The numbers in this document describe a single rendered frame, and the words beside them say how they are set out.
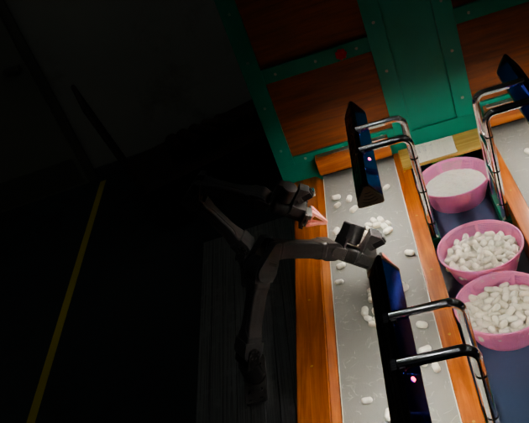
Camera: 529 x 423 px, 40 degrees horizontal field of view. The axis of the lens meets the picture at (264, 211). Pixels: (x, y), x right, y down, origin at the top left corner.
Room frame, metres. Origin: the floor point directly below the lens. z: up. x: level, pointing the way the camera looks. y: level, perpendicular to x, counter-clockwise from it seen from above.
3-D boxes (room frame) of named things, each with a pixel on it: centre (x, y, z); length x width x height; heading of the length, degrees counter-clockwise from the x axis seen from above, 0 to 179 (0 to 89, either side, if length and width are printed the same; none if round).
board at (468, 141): (2.47, -0.73, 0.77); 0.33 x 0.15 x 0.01; 77
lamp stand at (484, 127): (2.04, -0.84, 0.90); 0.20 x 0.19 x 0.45; 167
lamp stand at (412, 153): (2.13, -0.45, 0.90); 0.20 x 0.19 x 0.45; 167
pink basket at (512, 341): (1.55, -0.52, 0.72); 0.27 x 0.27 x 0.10
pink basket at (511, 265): (1.83, -0.59, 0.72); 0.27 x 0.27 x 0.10
